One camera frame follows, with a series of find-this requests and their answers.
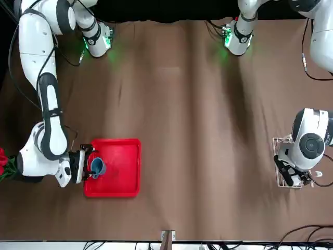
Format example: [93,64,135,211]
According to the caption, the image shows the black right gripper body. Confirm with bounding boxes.
[67,150,82,184]

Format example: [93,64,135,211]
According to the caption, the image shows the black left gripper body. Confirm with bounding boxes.
[292,168,313,187]

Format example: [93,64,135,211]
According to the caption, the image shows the blue enamel cup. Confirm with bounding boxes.
[90,157,107,180]

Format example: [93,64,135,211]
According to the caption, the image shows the red plastic tray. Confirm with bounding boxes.
[83,137,142,198]

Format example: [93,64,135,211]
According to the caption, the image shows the red tulip bouquet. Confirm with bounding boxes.
[0,147,17,183]

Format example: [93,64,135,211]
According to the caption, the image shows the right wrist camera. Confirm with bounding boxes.
[79,150,87,184]

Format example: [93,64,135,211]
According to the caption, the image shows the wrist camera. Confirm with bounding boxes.
[273,155,296,186]
[79,150,87,184]

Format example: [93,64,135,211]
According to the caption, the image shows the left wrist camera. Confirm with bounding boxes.
[273,155,296,186]

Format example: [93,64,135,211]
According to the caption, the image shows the white wire cup rack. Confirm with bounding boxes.
[272,134,324,189]

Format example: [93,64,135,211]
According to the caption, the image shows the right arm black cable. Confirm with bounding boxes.
[8,23,86,111]

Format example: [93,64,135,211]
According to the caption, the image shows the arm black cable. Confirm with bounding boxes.
[301,18,333,80]
[8,23,86,111]

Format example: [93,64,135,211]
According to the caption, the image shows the aluminium frame post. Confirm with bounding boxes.
[160,230,176,250]

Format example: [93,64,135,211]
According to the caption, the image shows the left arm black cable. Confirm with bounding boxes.
[301,18,333,80]

